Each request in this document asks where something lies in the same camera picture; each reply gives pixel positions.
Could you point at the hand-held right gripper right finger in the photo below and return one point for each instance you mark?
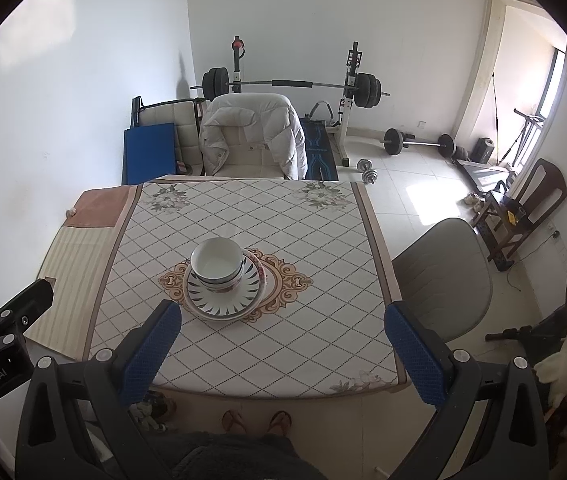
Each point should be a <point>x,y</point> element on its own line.
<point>413,355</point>

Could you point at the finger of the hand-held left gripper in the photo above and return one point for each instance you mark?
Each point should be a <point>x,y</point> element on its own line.
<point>28,305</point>

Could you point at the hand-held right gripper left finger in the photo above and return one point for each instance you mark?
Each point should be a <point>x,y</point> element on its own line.
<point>151,355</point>

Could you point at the grey floral white plate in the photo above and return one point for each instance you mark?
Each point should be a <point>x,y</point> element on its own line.
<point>213,316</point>

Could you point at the black rimmed white bowl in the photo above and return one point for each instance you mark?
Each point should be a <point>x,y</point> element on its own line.
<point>213,260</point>

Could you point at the pink floral white plate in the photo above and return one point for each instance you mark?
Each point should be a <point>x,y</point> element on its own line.
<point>262,275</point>

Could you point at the short barbell with black plates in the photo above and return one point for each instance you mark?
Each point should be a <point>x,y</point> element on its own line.
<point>392,141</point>

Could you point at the long barbell with black plates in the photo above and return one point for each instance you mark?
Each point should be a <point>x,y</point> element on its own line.
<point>368,89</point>

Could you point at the beige striped blanket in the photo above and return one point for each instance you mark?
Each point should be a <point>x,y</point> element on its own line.
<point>68,270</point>

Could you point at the grey padded chair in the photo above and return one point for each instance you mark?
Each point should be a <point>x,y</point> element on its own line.
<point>443,265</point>

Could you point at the table with patterned cloth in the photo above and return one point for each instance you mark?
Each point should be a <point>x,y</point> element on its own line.
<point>313,335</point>

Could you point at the black folded scooter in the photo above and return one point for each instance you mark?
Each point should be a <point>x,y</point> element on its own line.
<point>548,325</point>

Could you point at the person's dark clothing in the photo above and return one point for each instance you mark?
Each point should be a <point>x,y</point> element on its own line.
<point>243,460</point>

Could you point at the white goose plush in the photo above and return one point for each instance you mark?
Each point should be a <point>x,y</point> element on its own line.
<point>558,360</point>

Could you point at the person's right foot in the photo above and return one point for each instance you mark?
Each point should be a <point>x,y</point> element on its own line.
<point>279,422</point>

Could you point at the chrome dumbbell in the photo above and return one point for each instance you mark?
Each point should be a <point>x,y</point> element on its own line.
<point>369,176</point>

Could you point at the blue folded mat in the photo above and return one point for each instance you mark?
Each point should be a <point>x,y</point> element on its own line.
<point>148,155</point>

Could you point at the folding treadmill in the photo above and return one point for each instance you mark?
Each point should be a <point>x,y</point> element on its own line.
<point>483,175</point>

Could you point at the black speaker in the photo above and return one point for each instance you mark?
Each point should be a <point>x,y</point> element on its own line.
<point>485,150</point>

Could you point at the dark wooden chair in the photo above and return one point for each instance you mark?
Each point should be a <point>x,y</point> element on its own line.
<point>546,180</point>

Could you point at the beige padded folding chair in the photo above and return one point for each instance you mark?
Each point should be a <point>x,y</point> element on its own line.
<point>163,112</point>

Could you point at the white bench press rack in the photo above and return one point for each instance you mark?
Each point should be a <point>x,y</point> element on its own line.
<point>348,110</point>

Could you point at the white down jacket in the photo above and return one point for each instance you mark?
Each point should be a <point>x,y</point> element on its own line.
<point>283,130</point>

